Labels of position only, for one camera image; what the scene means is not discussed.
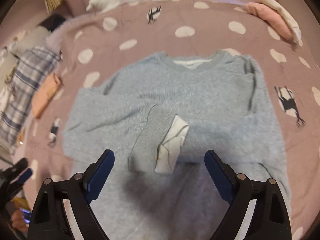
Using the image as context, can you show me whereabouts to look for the person's hand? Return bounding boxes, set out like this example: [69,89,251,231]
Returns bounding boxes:
[10,207,28,233]

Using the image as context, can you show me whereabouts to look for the grey headboard cushion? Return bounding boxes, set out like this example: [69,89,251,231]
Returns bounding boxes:
[12,25,51,57]

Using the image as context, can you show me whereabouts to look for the folded white garment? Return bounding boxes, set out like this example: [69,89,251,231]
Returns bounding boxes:
[252,0,302,44]

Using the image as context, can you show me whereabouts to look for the pink polka dot duvet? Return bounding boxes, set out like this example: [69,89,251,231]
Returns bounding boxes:
[21,0,319,239]

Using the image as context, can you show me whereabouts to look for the grey New York sweatshirt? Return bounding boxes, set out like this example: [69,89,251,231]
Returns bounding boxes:
[62,50,291,239]

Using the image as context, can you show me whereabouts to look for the folded pink garment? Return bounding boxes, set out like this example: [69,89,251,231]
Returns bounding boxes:
[245,2,293,42]

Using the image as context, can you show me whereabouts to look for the lilac pillow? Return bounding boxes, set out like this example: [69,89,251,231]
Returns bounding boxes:
[44,18,81,55]

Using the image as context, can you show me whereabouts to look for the folded orange printed clothes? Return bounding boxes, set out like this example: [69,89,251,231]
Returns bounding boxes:
[31,73,62,119]

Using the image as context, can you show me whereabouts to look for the plaid blue grey pillow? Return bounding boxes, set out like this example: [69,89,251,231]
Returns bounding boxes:
[1,45,60,152]

